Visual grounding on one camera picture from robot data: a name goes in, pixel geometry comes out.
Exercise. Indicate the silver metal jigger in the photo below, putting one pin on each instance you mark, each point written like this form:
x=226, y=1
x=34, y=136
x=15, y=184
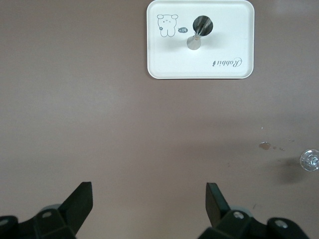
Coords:
x=203, y=25

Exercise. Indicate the cream rabbit print tray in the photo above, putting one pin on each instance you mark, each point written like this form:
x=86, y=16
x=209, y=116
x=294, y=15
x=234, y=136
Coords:
x=224, y=37

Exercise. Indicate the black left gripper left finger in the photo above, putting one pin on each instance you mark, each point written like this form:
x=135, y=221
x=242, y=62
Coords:
x=77, y=204

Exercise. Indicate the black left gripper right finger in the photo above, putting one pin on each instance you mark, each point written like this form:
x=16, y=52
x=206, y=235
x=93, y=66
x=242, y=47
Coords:
x=214, y=204

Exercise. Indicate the clear stemmed wine glass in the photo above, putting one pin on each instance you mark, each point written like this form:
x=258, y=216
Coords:
x=310, y=160

